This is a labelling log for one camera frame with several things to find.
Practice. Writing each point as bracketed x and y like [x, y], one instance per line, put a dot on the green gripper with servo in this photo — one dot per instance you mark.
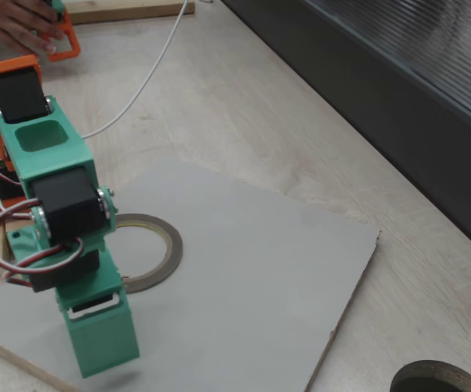
[104, 331]

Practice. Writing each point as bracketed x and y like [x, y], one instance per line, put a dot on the person's hand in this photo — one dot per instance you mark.
[10, 24]

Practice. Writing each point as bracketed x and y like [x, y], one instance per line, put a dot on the long wooden plank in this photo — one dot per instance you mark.
[129, 13]

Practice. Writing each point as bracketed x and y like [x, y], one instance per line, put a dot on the grey ribbed desk partition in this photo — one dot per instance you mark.
[382, 81]

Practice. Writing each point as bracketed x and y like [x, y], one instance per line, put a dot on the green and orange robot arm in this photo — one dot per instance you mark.
[47, 159]

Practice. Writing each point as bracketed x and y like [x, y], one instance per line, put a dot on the orange and green leader arm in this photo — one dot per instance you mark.
[72, 34]

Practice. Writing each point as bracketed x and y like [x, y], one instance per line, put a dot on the white chipboard panel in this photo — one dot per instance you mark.
[239, 286]

